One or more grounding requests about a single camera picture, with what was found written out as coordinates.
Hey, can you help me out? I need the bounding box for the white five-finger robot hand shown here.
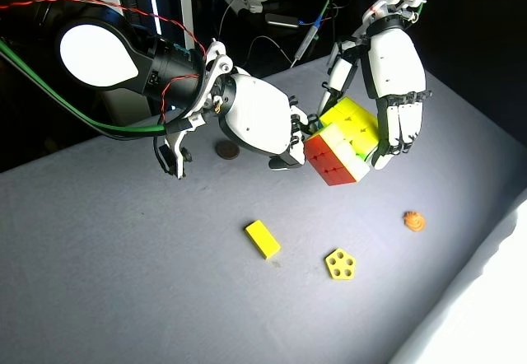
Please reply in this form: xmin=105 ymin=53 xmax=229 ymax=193
xmin=316 ymin=26 xmax=433 ymax=171
xmin=217 ymin=73 xmax=321 ymax=172

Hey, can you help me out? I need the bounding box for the multicoloured puzzle cube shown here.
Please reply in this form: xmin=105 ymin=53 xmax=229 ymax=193
xmin=303 ymin=96 xmax=382 ymax=187

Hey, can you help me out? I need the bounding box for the round brown sandwich cookie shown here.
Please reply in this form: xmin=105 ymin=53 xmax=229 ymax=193
xmin=215 ymin=141 xmax=240 ymax=161

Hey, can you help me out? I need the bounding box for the flat grey device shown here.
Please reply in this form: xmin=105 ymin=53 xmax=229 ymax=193
xmin=264 ymin=12 xmax=300 ymax=30

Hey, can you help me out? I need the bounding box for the yellow rectangular block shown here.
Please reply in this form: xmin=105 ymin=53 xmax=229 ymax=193
xmin=244 ymin=219 xmax=282 ymax=260

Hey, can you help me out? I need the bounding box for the orange swirl toy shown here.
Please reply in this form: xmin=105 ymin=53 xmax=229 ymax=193
xmin=403 ymin=210 xmax=427 ymax=233

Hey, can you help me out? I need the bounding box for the yellow pentagon block with holes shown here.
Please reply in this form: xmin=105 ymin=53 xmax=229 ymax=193
xmin=324 ymin=248 xmax=357 ymax=281

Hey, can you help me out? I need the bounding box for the grey table cloth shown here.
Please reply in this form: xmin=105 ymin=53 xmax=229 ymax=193
xmin=0 ymin=49 xmax=527 ymax=364

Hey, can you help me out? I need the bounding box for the green cable with grey probe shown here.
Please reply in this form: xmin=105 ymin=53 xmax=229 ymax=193
xmin=291 ymin=0 xmax=345 ymax=68

